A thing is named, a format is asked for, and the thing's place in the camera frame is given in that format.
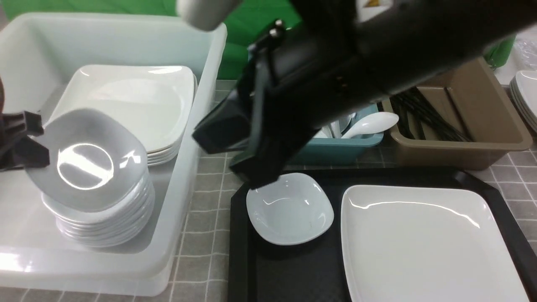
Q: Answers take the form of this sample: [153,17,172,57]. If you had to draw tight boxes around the large white plastic bin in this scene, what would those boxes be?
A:
[0,12,227,296]

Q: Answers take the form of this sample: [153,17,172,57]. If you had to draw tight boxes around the teal plastic bin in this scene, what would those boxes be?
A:
[285,103,383,165]

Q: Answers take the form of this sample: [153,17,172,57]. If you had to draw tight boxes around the black chopsticks in brown bin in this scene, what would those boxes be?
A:
[389,87,475,143]

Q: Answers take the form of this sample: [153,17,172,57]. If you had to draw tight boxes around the white spoon on bin edge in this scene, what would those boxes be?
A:
[341,112,399,139]

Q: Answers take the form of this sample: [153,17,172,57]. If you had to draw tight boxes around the brown plastic bin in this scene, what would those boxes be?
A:
[382,58,533,170]

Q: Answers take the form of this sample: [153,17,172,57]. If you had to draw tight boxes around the pile of white spoons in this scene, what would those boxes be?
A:
[314,112,357,139]

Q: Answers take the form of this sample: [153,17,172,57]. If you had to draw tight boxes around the green backdrop cloth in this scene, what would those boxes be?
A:
[0,0,516,80]

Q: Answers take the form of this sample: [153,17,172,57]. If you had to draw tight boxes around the large white square plate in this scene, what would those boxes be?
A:
[341,184,532,302]

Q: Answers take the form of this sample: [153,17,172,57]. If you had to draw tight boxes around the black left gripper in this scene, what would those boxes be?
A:
[0,111,50,172]

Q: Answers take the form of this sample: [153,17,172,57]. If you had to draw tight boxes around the white bowl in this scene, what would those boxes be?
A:
[246,173,334,245]
[26,109,149,213]

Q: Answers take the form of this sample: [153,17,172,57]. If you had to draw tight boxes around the white plates stack at right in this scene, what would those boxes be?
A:
[510,70,537,132]

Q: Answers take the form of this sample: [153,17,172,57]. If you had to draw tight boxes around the stack of white square plates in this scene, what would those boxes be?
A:
[49,65,198,167]

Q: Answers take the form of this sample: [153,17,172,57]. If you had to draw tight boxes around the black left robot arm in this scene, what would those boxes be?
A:
[0,82,50,172]

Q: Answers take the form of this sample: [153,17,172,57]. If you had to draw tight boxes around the stack of white small bowls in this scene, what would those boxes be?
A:
[41,174,156,248]

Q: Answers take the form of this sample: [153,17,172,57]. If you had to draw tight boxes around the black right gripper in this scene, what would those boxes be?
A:
[193,29,336,188]

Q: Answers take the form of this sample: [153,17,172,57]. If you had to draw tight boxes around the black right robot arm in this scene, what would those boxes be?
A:
[192,0,536,188]

